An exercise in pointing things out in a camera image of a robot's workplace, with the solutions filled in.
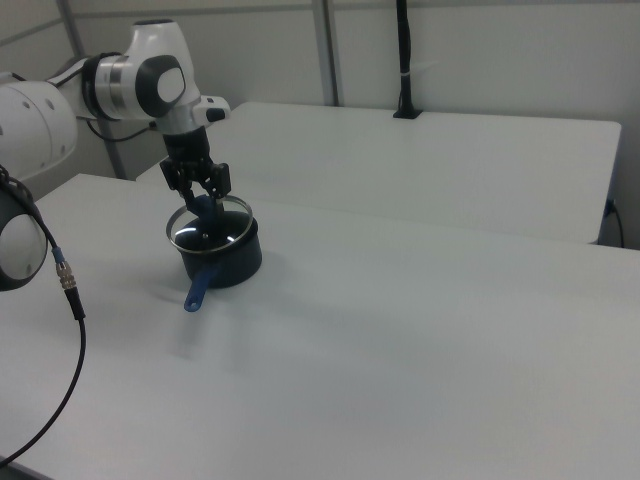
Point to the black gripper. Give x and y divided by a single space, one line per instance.
187 147

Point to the glass lid with blue knob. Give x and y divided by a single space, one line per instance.
210 240

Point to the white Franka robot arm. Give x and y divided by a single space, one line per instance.
30 125

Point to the white table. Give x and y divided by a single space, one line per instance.
425 165

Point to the black camera pole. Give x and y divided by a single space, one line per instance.
406 60

